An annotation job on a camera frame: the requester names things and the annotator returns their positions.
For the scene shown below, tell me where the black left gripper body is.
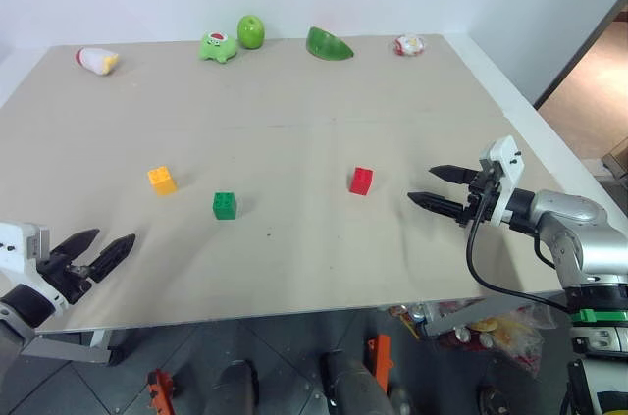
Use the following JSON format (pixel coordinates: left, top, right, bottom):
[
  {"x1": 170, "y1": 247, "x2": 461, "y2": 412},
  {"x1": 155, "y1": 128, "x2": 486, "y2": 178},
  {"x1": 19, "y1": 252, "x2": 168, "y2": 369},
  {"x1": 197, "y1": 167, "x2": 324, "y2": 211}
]
[{"x1": 36, "y1": 251, "x2": 94, "y2": 307}]

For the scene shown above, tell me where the yellow toy brick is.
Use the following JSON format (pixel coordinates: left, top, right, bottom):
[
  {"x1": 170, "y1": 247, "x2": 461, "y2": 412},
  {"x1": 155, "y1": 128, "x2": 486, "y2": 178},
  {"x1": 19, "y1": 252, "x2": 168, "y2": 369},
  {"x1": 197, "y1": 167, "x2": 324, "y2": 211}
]
[{"x1": 147, "y1": 165, "x2": 179, "y2": 197}]

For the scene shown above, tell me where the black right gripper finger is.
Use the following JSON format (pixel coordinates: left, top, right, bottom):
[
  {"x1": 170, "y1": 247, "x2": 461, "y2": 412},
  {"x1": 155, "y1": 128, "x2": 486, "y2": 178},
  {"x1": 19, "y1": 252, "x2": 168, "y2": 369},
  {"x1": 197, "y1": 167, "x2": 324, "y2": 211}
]
[
  {"x1": 406, "y1": 191, "x2": 467, "y2": 226},
  {"x1": 428, "y1": 164, "x2": 478, "y2": 186}
]

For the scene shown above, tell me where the beige table cover sheet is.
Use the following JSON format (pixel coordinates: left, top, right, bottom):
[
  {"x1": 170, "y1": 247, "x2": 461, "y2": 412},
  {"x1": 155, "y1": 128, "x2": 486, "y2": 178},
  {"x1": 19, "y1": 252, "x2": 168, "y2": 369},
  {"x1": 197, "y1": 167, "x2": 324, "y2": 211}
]
[{"x1": 0, "y1": 32, "x2": 565, "y2": 336}]

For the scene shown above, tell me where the green apple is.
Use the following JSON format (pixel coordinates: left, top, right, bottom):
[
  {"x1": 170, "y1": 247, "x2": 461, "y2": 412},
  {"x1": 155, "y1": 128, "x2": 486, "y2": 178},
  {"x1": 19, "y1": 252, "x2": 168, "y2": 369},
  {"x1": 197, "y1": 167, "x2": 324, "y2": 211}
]
[{"x1": 236, "y1": 14, "x2": 267, "y2": 50}]

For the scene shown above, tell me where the orange clamp tool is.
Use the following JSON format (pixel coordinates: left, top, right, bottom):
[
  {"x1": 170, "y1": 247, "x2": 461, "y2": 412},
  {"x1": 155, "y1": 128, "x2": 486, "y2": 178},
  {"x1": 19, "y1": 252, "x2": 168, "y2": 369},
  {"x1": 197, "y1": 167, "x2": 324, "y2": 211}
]
[
  {"x1": 366, "y1": 334, "x2": 396, "y2": 394},
  {"x1": 146, "y1": 368, "x2": 179, "y2": 415}
]

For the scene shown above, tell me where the red toy brick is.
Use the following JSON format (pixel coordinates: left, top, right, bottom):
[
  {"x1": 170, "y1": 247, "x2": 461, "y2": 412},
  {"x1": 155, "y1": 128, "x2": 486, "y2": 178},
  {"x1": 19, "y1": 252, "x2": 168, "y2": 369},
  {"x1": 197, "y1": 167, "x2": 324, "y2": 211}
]
[{"x1": 349, "y1": 166, "x2": 375, "y2": 196}]

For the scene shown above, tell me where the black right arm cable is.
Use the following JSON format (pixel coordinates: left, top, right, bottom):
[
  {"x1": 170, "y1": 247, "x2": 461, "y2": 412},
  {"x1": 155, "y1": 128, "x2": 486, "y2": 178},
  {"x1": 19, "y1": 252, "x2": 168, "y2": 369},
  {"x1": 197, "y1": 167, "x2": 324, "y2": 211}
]
[{"x1": 465, "y1": 174, "x2": 578, "y2": 313}]

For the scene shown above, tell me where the dark rounded robot leg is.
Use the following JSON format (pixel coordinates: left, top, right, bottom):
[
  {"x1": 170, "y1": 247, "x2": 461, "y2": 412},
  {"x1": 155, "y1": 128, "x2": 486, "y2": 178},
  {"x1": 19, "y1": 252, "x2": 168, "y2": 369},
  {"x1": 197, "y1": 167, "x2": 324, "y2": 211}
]
[
  {"x1": 215, "y1": 359, "x2": 260, "y2": 415},
  {"x1": 320, "y1": 349, "x2": 413, "y2": 415}
]

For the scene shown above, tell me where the clear plastic bag of toys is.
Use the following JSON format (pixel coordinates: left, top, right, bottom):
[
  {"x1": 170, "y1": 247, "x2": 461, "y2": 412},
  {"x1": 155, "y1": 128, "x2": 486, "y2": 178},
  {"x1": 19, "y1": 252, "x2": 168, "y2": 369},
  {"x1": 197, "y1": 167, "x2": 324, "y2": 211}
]
[{"x1": 390, "y1": 297, "x2": 558, "y2": 377}]

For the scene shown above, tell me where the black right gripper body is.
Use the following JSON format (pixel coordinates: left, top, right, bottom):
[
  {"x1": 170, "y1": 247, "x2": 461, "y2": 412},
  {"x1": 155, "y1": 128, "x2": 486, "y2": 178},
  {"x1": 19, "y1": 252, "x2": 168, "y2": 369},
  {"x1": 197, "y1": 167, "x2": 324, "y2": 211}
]
[{"x1": 461, "y1": 167, "x2": 502, "y2": 228}]

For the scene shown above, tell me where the green watermelon slice toy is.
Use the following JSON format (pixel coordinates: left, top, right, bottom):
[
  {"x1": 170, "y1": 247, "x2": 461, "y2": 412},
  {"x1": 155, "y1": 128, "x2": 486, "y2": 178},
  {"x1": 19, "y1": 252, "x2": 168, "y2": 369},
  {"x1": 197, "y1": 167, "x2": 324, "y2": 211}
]
[{"x1": 305, "y1": 26, "x2": 355, "y2": 63}]

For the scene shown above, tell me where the green frog plush toy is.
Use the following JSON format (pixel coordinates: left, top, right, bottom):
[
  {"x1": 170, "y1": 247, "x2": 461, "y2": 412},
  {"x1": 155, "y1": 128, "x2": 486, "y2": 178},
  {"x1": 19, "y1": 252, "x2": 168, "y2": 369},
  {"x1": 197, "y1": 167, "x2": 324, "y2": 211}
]
[{"x1": 197, "y1": 30, "x2": 239, "y2": 65}]

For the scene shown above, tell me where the white red yellow plush toy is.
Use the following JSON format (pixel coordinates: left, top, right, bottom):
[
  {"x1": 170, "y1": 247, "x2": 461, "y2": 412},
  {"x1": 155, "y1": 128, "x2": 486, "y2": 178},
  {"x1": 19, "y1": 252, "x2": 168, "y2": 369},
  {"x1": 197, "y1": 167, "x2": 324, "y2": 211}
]
[{"x1": 74, "y1": 47, "x2": 121, "y2": 78}]

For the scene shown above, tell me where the grey metal table bracket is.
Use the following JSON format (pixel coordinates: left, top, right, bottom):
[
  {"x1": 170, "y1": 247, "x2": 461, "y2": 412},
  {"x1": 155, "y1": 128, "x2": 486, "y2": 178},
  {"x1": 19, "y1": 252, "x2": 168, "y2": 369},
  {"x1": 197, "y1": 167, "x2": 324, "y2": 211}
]
[{"x1": 19, "y1": 329, "x2": 124, "y2": 367}]

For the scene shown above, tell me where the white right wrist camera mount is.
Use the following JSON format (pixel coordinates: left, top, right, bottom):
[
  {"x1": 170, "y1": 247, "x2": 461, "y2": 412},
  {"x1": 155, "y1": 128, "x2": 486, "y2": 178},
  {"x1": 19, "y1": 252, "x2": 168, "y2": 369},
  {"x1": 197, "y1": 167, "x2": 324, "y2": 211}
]
[{"x1": 478, "y1": 135, "x2": 525, "y2": 228}]

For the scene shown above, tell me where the green toy brick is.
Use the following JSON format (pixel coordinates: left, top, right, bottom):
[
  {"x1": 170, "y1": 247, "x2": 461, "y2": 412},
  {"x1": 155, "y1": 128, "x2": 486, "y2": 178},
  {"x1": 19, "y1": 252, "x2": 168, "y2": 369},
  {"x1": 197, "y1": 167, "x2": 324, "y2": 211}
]
[{"x1": 212, "y1": 191, "x2": 239, "y2": 222}]

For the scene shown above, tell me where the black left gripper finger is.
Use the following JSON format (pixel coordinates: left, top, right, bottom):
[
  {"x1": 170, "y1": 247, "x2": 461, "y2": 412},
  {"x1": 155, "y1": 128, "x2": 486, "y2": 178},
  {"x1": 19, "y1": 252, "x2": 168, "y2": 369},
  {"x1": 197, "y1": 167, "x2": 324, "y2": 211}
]
[
  {"x1": 87, "y1": 233, "x2": 137, "y2": 285},
  {"x1": 49, "y1": 229, "x2": 101, "y2": 260}
]

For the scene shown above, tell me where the red white wrapped candy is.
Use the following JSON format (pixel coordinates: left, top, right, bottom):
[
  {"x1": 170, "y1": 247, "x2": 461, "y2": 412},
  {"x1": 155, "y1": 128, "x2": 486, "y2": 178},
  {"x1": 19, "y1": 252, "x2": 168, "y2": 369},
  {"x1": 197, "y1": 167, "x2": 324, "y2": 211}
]
[{"x1": 391, "y1": 32, "x2": 426, "y2": 58}]

